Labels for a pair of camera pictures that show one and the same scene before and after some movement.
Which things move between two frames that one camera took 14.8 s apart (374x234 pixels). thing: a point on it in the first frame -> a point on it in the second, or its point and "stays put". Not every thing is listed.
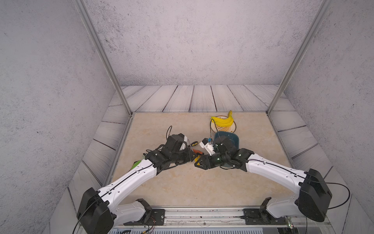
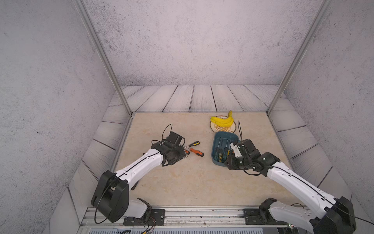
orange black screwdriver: [197, 152] stays put
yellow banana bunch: [224, 122] stays put
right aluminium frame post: [322, 11] stays put
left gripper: [189, 158] -> [183, 154]
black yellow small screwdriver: [194, 143] stays put
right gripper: [199, 163] -> [231, 165]
